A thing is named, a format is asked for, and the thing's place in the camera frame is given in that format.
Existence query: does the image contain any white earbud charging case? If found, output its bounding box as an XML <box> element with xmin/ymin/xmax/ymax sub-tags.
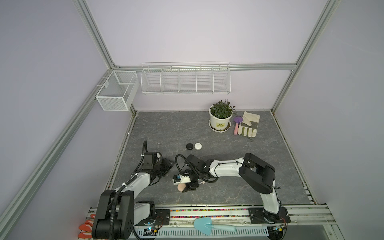
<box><xmin>194</xmin><ymin>143</ymin><xmax>202</xmax><ymax>150</ymax></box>

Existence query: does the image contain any potted green plant white pot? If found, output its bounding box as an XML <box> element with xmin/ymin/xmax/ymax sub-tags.
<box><xmin>209</xmin><ymin>100</ymin><xmax>235</xmax><ymax>128</ymax></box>

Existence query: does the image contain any white plant saucer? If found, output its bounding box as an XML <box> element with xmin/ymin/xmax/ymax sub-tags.
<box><xmin>209</xmin><ymin>121</ymin><xmax>232</xmax><ymax>133</ymax></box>

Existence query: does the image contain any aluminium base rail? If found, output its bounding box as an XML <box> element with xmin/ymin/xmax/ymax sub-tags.
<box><xmin>156</xmin><ymin>204</ymin><xmax>337</xmax><ymax>227</ymax></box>

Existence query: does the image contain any teal garden trowel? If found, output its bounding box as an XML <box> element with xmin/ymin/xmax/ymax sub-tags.
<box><xmin>194</xmin><ymin>217</ymin><xmax>236</xmax><ymax>236</ymax></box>

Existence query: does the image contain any long white wire basket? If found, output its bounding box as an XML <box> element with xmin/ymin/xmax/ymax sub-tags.
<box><xmin>141</xmin><ymin>62</ymin><xmax>232</xmax><ymax>95</ymax></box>

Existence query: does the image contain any white mesh box basket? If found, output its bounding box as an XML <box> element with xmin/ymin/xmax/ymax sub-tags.
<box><xmin>96</xmin><ymin>71</ymin><xmax>140</xmax><ymax>112</ymax></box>

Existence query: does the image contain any purple pink garden trowel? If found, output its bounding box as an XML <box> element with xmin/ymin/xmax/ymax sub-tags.
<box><xmin>234</xmin><ymin>116</ymin><xmax>243</xmax><ymax>136</ymax></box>

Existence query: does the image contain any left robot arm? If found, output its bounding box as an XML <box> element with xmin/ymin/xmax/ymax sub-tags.
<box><xmin>91</xmin><ymin>141</ymin><xmax>173</xmax><ymax>240</ymax></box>

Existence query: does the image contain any pink earbud charging case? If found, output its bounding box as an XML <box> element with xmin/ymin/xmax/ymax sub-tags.
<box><xmin>177</xmin><ymin>183</ymin><xmax>187</xmax><ymax>192</ymax></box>

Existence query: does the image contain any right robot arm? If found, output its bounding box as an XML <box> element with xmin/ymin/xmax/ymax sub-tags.
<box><xmin>173</xmin><ymin>153</ymin><xmax>291</xmax><ymax>225</ymax></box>

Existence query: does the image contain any black earbud charging case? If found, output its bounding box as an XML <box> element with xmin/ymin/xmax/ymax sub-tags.
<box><xmin>186</xmin><ymin>143</ymin><xmax>194</xmax><ymax>150</ymax></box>

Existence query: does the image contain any orange white work glove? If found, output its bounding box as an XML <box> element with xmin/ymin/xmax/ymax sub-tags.
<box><xmin>78</xmin><ymin>214</ymin><xmax>96</xmax><ymax>239</ymax></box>

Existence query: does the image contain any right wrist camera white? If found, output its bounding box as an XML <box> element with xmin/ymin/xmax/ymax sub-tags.
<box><xmin>173</xmin><ymin>174</ymin><xmax>192</xmax><ymax>185</ymax></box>

